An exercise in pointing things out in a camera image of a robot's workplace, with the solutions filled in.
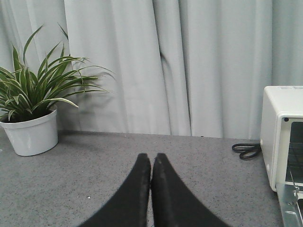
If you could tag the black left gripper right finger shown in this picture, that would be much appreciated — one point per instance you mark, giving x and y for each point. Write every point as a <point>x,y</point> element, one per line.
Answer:
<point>173,204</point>

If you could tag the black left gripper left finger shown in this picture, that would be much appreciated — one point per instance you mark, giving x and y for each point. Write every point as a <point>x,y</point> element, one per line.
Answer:
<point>128,206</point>

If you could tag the glass oven door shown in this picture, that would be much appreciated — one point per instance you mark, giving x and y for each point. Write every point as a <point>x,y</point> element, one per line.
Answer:
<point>289,196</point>

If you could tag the white Toshiba toaster oven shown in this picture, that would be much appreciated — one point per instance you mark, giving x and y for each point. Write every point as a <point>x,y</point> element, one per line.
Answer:
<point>282,106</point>

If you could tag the white plant pot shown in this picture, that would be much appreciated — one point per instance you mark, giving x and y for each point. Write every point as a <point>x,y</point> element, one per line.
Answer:
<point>33,137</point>

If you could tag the grey white curtain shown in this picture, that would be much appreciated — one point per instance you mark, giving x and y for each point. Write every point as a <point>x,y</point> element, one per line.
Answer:
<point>176,67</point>

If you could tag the green spider plant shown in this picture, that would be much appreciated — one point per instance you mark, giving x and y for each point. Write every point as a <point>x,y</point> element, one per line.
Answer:
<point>26,95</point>

